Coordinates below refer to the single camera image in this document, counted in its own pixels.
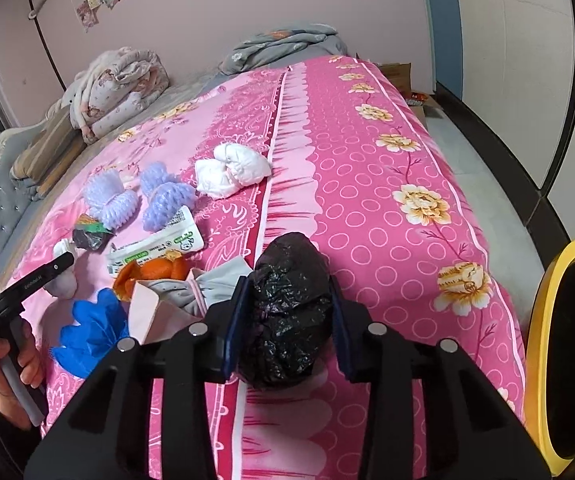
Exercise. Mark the person's left hand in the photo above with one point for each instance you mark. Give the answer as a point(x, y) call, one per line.
point(29, 355)

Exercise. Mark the black plastic bag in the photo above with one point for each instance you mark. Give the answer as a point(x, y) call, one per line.
point(287, 310)

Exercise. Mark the white wet wipes packet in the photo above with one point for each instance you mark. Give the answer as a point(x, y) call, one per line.
point(162, 246)

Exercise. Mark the cardboard box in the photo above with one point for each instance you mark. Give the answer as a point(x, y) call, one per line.
point(397, 77)

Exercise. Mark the brown striped pillow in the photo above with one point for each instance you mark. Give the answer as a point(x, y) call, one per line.
point(47, 150)

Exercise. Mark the small white crumpled tissue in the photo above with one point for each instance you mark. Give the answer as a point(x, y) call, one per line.
point(64, 286)

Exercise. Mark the folded white floral quilt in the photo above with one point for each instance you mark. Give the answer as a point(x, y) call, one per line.
point(117, 90)

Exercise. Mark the grey floral quilt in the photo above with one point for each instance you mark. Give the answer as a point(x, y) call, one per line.
point(277, 45)

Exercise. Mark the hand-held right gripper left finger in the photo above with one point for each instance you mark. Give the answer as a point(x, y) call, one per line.
point(238, 327)

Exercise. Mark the dark crumpled wrapper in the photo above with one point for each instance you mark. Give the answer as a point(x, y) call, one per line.
point(89, 234)

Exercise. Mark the purple foam fruit net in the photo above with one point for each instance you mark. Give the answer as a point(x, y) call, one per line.
point(114, 200)
point(167, 202)

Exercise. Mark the yellow trash bin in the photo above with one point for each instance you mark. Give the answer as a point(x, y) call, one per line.
point(537, 335)

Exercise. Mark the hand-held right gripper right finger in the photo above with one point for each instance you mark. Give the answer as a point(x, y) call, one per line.
point(340, 342)

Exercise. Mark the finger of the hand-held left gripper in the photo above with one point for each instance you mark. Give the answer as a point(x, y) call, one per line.
point(59, 264)

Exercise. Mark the pink and grey cloth pouch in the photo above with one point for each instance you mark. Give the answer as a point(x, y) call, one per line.
point(202, 287)

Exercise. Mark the pink floral blanket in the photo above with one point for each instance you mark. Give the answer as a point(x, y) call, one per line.
point(367, 210)

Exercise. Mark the grey bed sheet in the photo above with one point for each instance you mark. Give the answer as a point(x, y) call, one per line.
point(182, 92)

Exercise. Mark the red snack packet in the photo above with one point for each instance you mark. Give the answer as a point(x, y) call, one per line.
point(419, 98)

